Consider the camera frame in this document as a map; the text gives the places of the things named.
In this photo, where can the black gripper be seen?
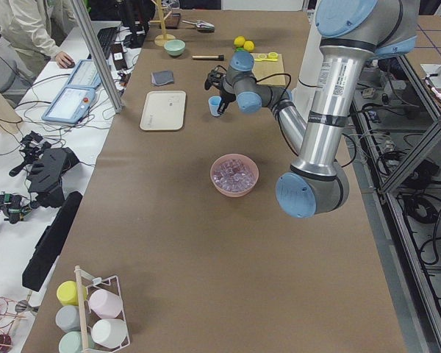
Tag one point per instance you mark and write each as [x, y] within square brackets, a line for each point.
[226, 95]

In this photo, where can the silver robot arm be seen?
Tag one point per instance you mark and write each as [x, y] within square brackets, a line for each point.
[352, 33]

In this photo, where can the light blue cup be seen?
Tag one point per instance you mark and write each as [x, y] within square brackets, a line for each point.
[214, 104]

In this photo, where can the pile of clear ice cubes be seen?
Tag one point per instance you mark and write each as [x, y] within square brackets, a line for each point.
[233, 176]

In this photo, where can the steel ice scoop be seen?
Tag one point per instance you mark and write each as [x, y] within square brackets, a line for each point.
[201, 26]

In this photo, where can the pink cup in rack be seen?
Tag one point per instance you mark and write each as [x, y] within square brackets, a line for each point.
[105, 304]

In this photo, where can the yellow cup in rack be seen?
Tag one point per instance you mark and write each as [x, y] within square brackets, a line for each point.
[67, 293]

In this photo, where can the white cup in rack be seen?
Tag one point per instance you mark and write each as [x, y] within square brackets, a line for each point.
[109, 333]

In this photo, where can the grey cup in rack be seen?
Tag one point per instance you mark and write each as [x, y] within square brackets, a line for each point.
[67, 318]

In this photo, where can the mint cup in rack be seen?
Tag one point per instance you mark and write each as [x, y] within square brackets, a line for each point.
[71, 342]

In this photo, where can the steel muddler black tip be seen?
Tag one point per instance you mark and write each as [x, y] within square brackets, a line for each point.
[209, 57]

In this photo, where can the bamboo cutting board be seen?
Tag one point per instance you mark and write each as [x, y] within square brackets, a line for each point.
[269, 73]

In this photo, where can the cream rabbit tray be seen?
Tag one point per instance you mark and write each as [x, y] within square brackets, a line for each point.
[163, 111]

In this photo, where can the yellow plastic knife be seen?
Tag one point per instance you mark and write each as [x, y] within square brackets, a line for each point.
[265, 59]

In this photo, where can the yellow lemon near board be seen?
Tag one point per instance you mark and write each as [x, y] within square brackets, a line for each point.
[249, 46]

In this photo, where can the yellow lemon far left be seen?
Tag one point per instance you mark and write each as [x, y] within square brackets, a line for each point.
[239, 41]

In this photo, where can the upper lemon half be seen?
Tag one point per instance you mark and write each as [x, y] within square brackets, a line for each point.
[273, 56]

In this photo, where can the pink bowl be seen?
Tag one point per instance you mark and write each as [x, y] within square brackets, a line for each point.
[247, 160]

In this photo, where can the grey folded cloth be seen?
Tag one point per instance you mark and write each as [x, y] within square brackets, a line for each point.
[160, 78]

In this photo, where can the mint green bowl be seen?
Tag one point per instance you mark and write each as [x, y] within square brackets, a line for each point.
[175, 47]

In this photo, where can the wooden mug tree stand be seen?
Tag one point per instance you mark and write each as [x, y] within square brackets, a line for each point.
[164, 12]

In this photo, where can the brown wooden box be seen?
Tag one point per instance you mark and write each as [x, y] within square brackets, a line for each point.
[172, 22]

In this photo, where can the black keyboard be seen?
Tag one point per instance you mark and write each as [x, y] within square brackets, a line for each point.
[106, 37]

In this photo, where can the blue teach pendant far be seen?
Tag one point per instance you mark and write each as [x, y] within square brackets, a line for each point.
[84, 74]

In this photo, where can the blue teach pendant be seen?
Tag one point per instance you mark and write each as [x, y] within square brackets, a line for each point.
[70, 106]
[84, 74]

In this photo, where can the blue teach pendant near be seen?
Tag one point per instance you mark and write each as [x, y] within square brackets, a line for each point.
[70, 106]

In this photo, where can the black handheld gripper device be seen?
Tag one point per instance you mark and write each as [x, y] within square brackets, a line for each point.
[47, 167]

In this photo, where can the person in beige clothes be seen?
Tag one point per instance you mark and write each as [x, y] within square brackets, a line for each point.
[26, 25]

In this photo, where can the black flat bar device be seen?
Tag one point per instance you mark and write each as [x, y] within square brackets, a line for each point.
[50, 245]

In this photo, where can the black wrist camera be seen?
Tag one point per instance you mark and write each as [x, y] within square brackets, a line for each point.
[214, 79]

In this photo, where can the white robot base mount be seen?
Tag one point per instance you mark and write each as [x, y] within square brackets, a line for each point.
[310, 68]

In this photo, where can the aluminium frame post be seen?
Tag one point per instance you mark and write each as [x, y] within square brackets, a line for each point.
[91, 40]

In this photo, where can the white wire cup rack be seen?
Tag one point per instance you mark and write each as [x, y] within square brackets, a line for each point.
[86, 285]

